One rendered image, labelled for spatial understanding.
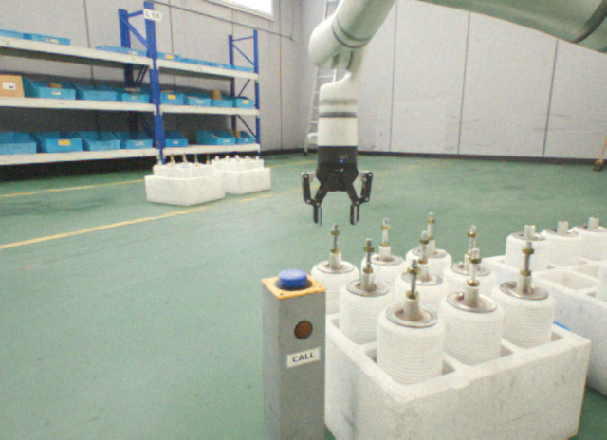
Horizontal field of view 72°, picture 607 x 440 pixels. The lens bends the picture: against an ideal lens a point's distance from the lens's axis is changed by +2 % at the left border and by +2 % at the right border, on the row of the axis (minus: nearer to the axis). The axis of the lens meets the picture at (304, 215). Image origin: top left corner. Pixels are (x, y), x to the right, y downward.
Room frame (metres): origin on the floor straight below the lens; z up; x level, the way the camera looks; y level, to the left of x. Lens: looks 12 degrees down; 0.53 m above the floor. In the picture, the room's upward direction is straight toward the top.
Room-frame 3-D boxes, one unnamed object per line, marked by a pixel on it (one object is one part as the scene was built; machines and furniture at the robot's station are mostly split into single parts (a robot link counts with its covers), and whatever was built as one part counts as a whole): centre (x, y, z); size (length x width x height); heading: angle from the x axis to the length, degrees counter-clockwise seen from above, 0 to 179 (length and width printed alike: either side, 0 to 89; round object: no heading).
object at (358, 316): (0.68, -0.11, 0.16); 0.10 x 0.10 x 0.18
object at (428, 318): (0.57, -0.16, 0.25); 0.08 x 0.08 x 0.01
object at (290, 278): (0.54, 0.02, 0.32); 0.04 x 0.04 x 0.02
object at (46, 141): (4.51, 2.68, 0.36); 0.50 x 0.38 x 0.21; 54
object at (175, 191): (3.00, 0.86, 0.09); 0.39 x 0.39 x 0.18; 60
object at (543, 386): (0.73, -0.22, 0.09); 0.39 x 0.39 x 0.18; 24
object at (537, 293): (0.67, -0.37, 0.25); 0.08 x 0.08 x 0.01
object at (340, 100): (0.79, -0.07, 0.62); 0.09 x 0.07 x 0.15; 100
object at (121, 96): (5.22, 2.17, 0.89); 0.50 x 0.38 x 0.21; 53
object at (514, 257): (1.02, -0.57, 0.16); 0.10 x 0.10 x 0.18
